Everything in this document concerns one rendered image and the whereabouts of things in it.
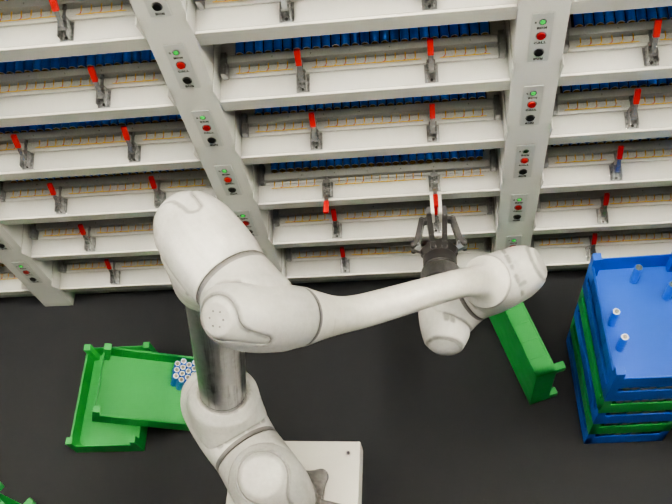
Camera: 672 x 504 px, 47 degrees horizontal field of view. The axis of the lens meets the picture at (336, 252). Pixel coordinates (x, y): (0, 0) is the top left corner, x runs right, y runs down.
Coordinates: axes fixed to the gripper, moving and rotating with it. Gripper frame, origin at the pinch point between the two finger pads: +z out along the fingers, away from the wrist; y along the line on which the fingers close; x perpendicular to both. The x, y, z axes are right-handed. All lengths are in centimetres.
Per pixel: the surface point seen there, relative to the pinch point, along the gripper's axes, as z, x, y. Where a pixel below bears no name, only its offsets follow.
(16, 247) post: 10, -15, -116
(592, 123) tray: 5.0, 18.1, 35.1
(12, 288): 16, -39, -130
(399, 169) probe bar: 11.1, 3.3, -8.4
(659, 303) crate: -19, -17, 50
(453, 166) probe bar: 11.0, 3.2, 4.8
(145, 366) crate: -8, -48, -85
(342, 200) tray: 7.1, -2.2, -23.0
